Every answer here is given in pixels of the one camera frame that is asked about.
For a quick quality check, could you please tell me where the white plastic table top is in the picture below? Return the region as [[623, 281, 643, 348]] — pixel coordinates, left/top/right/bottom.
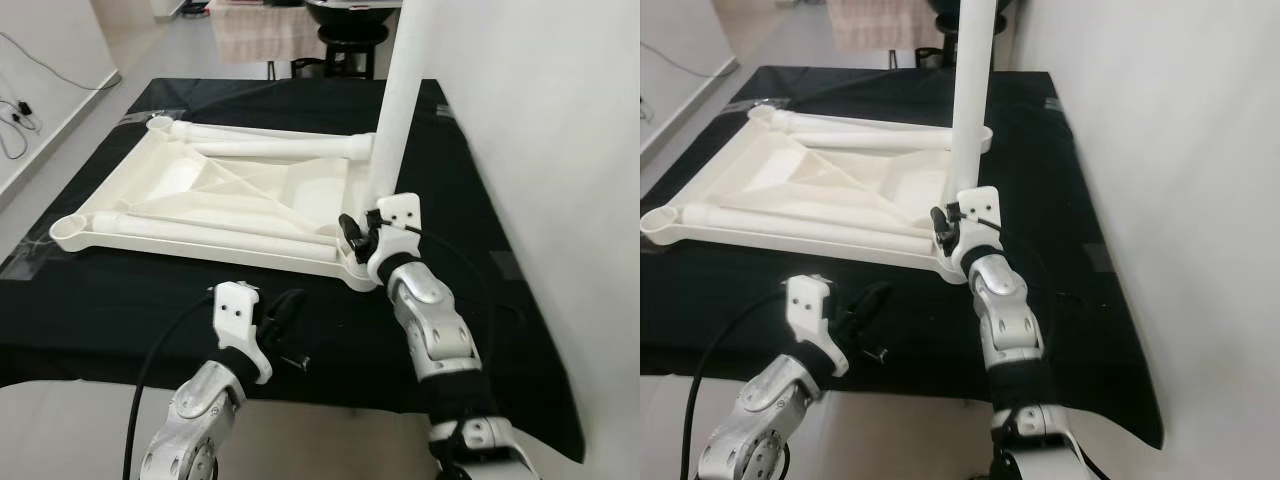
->
[[640, 103, 996, 283], [48, 115, 386, 293]]

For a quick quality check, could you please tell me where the black round stool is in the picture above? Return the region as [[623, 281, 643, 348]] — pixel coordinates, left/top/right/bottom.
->
[[290, 22, 391, 81], [915, 12, 1009, 71]]

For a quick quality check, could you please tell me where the beige checked cloth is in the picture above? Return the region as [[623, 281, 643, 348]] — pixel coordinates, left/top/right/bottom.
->
[[207, 5, 326, 66], [828, 0, 946, 53]]

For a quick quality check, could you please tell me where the clear tape patch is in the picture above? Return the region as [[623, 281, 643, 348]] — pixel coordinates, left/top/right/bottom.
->
[[0, 238, 79, 283]]

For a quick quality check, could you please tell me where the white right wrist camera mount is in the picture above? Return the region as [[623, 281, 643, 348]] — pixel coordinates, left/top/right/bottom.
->
[[365, 193, 423, 286], [950, 185, 1004, 279]]

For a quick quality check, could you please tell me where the black wall plug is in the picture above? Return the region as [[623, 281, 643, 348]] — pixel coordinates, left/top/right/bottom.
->
[[0, 95, 41, 131]]

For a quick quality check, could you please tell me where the black wall cable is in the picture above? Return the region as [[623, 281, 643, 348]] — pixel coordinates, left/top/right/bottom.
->
[[0, 32, 121, 93]]

